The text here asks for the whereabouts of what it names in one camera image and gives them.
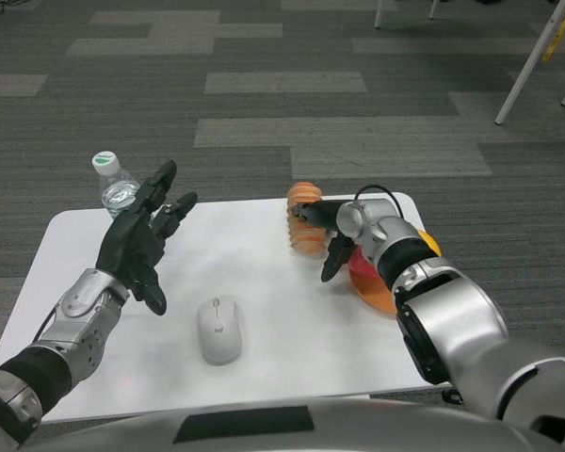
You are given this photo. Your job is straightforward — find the white computer mouse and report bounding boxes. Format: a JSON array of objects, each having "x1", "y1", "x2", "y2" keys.
[{"x1": 197, "y1": 295, "x2": 243, "y2": 366}]

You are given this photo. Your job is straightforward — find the silver robot chest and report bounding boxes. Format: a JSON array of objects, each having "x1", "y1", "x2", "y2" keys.
[{"x1": 23, "y1": 397, "x2": 565, "y2": 452}]

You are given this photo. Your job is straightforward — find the white table legs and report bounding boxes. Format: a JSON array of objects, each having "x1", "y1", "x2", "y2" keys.
[{"x1": 493, "y1": 0, "x2": 565, "y2": 126}]

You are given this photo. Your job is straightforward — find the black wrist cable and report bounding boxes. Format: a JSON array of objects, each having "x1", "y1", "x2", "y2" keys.
[{"x1": 355, "y1": 185, "x2": 404, "y2": 218}]

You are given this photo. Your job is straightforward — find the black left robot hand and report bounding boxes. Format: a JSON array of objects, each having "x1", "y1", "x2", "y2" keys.
[{"x1": 97, "y1": 159, "x2": 199, "y2": 316}]

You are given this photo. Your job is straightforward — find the orange plate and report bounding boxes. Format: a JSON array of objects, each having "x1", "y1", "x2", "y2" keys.
[{"x1": 347, "y1": 253, "x2": 399, "y2": 317}]

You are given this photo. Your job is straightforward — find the white desk with thin legs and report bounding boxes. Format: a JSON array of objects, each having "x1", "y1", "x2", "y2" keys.
[{"x1": 374, "y1": 0, "x2": 442, "y2": 29}]

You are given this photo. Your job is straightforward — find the yellow lemon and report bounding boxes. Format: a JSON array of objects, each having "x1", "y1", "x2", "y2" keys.
[{"x1": 416, "y1": 229, "x2": 442, "y2": 258}]

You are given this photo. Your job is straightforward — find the sliced bread loaf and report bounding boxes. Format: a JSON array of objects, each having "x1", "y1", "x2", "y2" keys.
[{"x1": 285, "y1": 181, "x2": 331, "y2": 260}]

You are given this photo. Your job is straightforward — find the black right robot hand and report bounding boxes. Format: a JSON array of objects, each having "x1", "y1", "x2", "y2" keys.
[{"x1": 289, "y1": 201, "x2": 359, "y2": 283}]

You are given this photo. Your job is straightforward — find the yellow strap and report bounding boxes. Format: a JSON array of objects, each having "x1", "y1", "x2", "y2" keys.
[{"x1": 541, "y1": 0, "x2": 565, "y2": 62}]

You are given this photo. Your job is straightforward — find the clear water bottle white cap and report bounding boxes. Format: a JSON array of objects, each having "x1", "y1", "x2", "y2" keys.
[{"x1": 91, "y1": 151, "x2": 142, "y2": 218}]

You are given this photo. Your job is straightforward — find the red apple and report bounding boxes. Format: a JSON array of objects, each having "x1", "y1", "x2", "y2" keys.
[{"x1": 347, "y1": 249, "x2": 382, "y2": 277}]

